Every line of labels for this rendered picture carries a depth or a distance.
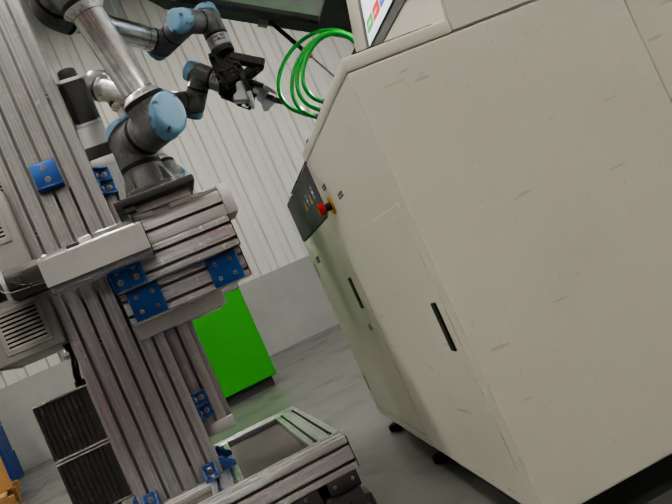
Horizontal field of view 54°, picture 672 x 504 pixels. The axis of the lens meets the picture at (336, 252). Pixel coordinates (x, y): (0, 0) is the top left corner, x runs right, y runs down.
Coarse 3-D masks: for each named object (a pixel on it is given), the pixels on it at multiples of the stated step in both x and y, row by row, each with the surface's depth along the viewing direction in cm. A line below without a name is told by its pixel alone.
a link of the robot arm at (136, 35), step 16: (32, 0) 173; (48, 16) 175; (112, 16) 193; (64, 32) 184; (128, 32) 196; (144, 32) 200; (160, 32) 205; (144, 48) 204; (160, 48) 207; (176, 48) 210
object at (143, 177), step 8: (144, 160) 182; (152, 160) 183; (160, 160) 187; (128, 168) 182; (136, 168) 181; (144, 168) 181; (152, 168) 182; (160, 168) 184; (128, 176) 182; (136, 176) 181; (144, 176) 180; (152, 176) 181; (160, 176) 182; (168, 176) 185; (128, 184) 182; (136, 184) 180; (144, 184) 179; (152, 184) 180; (160, 184) 181; (128, 192) 182; (136, 192) 180
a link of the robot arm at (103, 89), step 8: (88, 72) 238; (96, 72) 237; (104, 72) 241; (88, 80) 233; (96, 80) 232; (104, 80) 232; (88, 88) 233; (96, 88) 232; (104, 88) 231; (112, 88) 229; (96, 96) 234; (104, 96) 233; (112, 96) 230; (120, 96) 228; (176, 96) 220; (184, 96) 224; (184, 104) 224
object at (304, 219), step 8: (304, 168) 192; (304, 176) 197; (304, 184) 202; (296, 192) 222; (304, 192) 208; (296, 200) 229; (304, 200) 214; (312, 200) 201; (296, 208) 237; (304, 208) 221; (312, 208) 207; (296, 216) 245; (304, 216) 227; (312, 216) 212; (320, 216) 199; (304, 224) 235; (312, 224) 219; (320, 224) 209; (304, 232) 242; (312, 232) 227; (304, 240) 251
